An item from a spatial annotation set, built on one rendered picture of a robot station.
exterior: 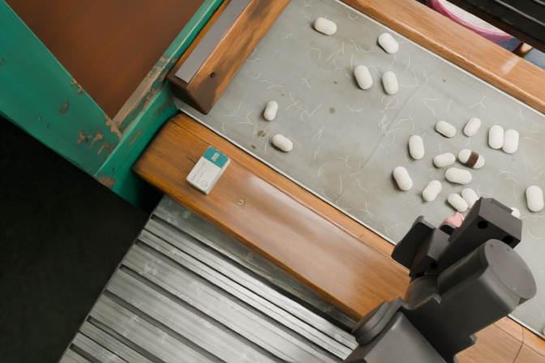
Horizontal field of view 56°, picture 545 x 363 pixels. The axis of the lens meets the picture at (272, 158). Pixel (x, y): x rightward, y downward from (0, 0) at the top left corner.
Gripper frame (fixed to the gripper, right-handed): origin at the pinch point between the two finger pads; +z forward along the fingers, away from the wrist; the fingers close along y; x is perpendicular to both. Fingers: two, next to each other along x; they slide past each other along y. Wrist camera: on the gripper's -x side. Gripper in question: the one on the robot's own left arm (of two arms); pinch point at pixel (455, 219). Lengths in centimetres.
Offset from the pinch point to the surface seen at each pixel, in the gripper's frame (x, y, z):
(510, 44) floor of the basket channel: -11.1, 2.5, 41.3
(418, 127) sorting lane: 0.3, 8.9, 17.8
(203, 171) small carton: 12.6, 31.5, -3.6
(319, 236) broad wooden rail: 13.2, 13.0, -1.3
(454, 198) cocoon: 3.8, -0.6, 11.0
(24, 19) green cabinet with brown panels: -11, 43, -26
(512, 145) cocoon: -4.1, -4.0, 19.7
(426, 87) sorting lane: -3.9, 11.1, 22.7
